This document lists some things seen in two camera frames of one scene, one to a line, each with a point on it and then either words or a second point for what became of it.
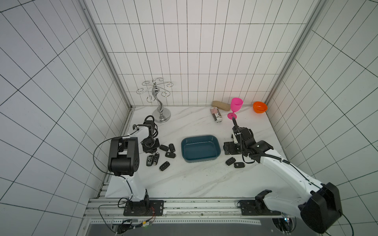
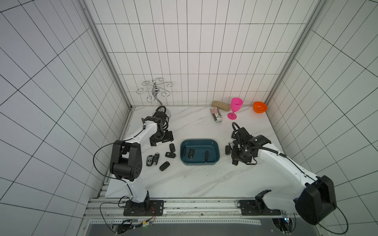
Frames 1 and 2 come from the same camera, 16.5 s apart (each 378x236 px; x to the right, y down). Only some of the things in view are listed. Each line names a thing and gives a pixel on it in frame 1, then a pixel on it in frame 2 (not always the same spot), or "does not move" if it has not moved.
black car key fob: x=172 y=148 does not move
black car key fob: x=230 y=161 to x=206 y=156
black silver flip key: x=156 y=159 does not move
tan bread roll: x=221 y=105 does not move
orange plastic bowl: x=260 y=107 does not move
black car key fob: x=164 y=148 to x=191 y=153
